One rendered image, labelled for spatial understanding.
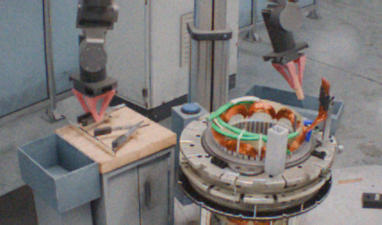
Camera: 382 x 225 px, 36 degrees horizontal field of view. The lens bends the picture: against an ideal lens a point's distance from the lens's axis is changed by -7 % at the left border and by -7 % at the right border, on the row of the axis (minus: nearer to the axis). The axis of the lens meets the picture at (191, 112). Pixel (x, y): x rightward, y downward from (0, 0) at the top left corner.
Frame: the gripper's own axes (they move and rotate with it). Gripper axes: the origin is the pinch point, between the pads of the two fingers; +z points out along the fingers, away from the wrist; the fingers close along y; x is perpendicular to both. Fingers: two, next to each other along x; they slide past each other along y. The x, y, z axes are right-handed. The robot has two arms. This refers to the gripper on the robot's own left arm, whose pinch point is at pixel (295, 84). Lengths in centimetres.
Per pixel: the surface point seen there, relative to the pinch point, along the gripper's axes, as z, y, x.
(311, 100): 6.5, 4.8, 2.4
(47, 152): -8, -60, 12
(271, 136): -2.9, -28.5, -29.1
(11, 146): 31, -41, 228
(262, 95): 2.9, -2.5, 12.7
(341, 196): 36.1, 6.8, 2.7
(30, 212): 51, -53, 161
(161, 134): -3.3, -36.6, 1.1
